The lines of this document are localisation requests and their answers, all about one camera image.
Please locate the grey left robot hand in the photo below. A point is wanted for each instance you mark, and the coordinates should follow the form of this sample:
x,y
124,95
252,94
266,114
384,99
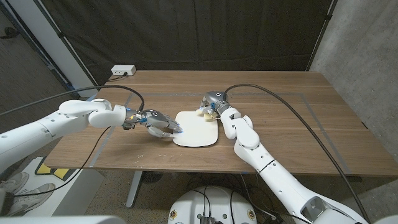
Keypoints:
x,y
158,119

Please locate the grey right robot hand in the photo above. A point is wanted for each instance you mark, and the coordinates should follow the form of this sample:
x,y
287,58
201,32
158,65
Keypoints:
x,y
217,99

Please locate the yellow sponge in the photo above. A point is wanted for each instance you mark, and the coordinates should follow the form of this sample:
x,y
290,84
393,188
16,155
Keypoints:
x,y
209,116

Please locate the white paper plate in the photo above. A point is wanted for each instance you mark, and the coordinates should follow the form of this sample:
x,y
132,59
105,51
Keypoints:
x,y
196,132

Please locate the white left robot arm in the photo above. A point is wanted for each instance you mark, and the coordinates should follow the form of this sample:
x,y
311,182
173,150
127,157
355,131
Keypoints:
x,y
56,124

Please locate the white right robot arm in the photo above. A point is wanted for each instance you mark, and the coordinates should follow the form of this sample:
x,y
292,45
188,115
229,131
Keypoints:
x,y
273,174

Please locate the black round fan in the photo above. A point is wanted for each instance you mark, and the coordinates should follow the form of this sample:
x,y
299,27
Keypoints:
x,y
151,177

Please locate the white power strip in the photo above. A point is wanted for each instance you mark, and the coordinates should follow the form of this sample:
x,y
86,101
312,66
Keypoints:
x,y
122,69

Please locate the black backdrop curtain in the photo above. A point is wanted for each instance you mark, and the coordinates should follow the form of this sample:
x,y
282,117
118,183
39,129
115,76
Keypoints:
x,y
192,31

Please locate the grey table leg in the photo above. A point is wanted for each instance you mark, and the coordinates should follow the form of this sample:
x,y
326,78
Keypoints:
x,y
133,189

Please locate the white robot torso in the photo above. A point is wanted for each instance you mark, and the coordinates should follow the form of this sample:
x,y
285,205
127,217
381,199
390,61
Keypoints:
x,y
214,202

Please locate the white floor board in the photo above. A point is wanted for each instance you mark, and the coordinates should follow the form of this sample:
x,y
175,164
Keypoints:
x,y
77,193

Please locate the black backdrop stand pole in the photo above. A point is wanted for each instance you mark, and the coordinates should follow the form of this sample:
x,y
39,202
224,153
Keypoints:
x,y
61,35
326,18

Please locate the grey sneaker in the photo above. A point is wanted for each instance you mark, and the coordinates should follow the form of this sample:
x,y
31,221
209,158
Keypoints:
x,y
14,182
31,197

